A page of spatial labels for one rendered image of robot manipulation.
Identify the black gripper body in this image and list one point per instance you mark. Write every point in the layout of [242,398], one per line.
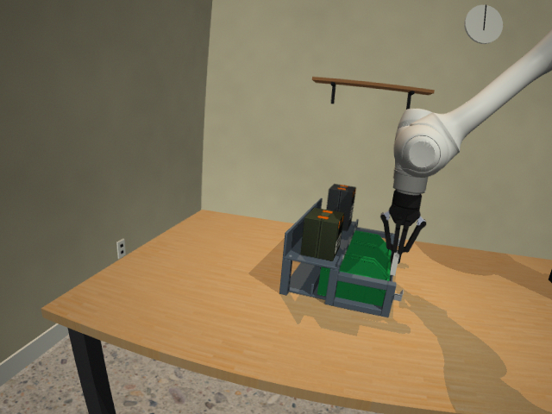
[405,201]

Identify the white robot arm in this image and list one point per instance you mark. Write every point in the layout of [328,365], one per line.
[432,140]

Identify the black case with orange latches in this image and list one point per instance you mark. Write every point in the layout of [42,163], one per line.
[341,199]

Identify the green bin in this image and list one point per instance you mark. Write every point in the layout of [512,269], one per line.
[371,239]
[360,250]
[354,292]

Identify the grey metal shelf rack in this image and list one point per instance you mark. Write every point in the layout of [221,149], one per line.
[305,278]

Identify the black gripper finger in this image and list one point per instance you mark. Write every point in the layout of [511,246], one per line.
[401,249]
[384,217]

